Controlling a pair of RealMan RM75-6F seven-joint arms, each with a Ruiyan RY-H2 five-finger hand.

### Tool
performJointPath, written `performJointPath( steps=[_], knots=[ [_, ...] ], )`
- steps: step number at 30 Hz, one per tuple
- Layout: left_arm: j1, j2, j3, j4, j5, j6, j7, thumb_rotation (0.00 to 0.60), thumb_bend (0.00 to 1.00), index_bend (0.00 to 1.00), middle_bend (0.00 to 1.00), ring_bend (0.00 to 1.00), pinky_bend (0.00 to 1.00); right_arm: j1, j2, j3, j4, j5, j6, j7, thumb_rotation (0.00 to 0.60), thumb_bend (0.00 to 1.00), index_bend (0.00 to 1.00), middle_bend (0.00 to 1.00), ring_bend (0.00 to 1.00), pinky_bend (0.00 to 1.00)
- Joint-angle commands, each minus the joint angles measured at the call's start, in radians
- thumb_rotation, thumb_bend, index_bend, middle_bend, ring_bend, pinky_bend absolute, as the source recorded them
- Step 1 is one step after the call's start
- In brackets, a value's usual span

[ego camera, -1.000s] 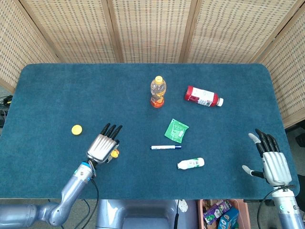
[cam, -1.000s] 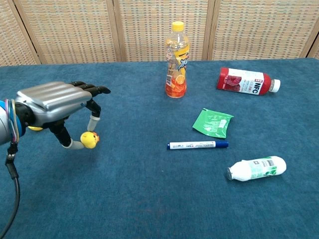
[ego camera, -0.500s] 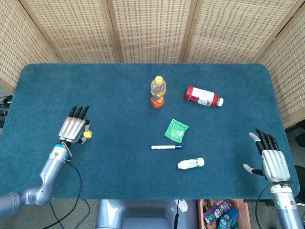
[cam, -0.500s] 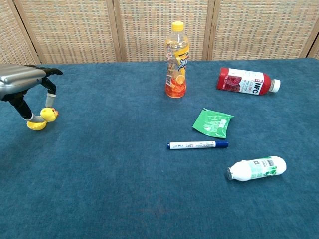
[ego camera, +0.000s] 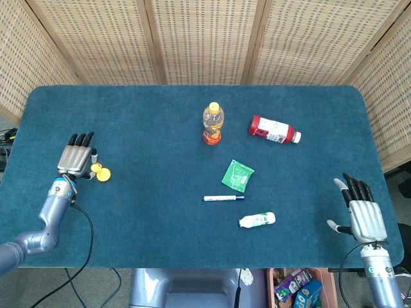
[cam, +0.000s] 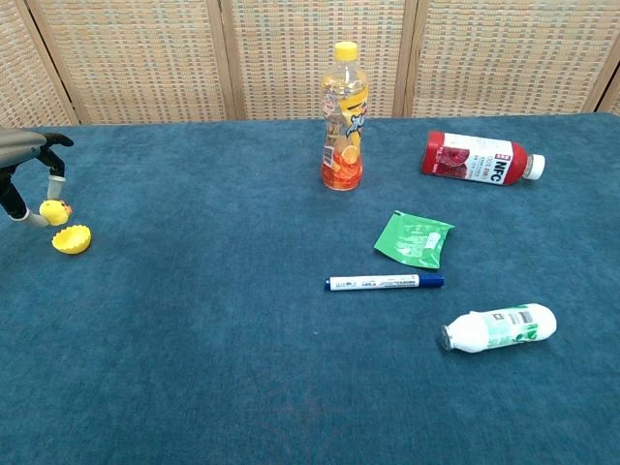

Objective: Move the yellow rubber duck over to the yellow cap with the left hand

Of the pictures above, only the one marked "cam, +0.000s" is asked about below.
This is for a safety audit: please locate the red NFC juice bottle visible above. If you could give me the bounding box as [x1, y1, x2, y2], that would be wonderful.
[419, 130, 546, 188]

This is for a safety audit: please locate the green foil sachet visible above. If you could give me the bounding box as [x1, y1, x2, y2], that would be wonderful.
[373, 209, 456, 270]

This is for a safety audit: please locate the white green yogurt bottle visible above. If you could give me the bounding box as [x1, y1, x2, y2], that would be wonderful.
[440, 302, 558, 355]

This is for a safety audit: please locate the orange drink bottle yellow cap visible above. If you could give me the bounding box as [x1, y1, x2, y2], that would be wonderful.
[320, 41, 370, 192]

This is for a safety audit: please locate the yellow rubber duck toy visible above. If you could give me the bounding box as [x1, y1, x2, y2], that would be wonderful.
[39, 199, 74, 227]

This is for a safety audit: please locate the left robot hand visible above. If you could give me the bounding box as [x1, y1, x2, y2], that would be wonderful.
[0, 128, 76, 229]

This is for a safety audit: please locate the woven rattan folding screen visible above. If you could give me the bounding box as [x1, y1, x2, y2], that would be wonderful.
[0, 0, 620, 130]

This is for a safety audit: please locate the blue white marker pen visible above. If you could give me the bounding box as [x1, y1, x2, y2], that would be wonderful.
[324, 273, 447, 293]

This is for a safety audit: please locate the yellow eggshell cup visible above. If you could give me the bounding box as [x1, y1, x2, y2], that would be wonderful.
[51, 225, 93, 256]

